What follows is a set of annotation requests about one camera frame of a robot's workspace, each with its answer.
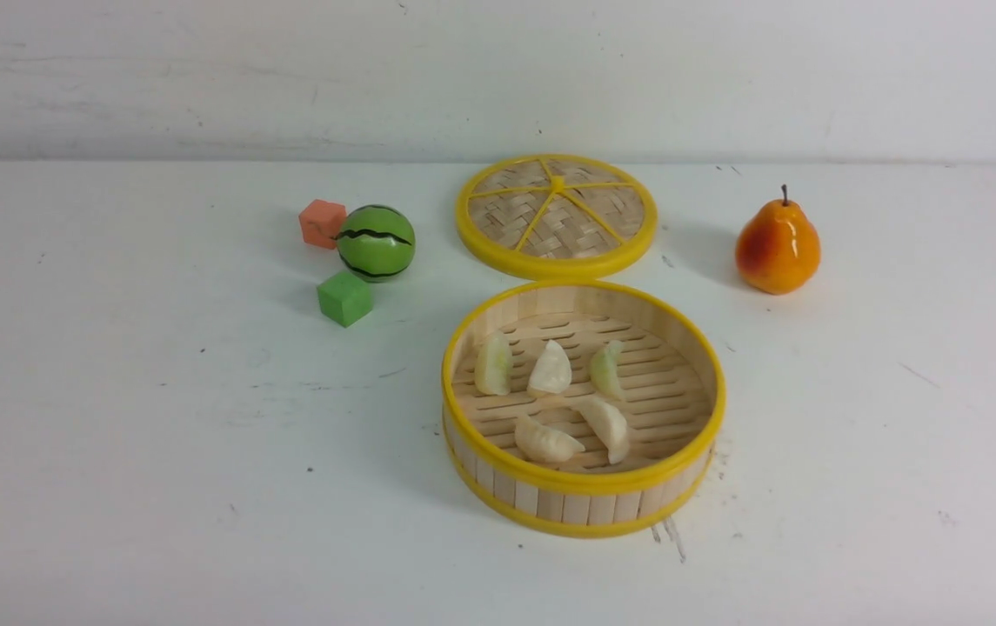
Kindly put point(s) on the pale green dumpling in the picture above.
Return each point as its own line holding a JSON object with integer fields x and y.
{"x": 493, "y": 366}
{"x": 604, "y": 370}

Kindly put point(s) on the white dumpling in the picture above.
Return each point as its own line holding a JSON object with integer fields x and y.
{"x": 543, "y": 444}
{"x": 552, "y": 373}
{"x": 608, "y": 424}

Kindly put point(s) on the pale green dumpling bottom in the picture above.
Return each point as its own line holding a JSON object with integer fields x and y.
{"x": 604, "y": 370}

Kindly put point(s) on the woven bamboo steamer lid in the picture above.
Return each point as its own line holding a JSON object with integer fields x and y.
{"x": 556, "y": 217}

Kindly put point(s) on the bamboo steamer tray yellow rim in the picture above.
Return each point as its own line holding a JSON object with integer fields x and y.
{"x": 674, "y": 406}

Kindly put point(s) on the green striped watermelon ball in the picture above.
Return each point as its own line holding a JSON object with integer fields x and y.
{"x": 376, "y": 242}

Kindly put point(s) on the green foam cube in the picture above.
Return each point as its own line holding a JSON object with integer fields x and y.
{"x": 344, "y": 298}

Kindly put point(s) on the orange foam cube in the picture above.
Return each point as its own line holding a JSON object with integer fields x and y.
{"x": 320, "y": 223}

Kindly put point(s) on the orange yellow toy pear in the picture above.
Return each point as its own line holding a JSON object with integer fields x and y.
{"x": 779, "y": 250}

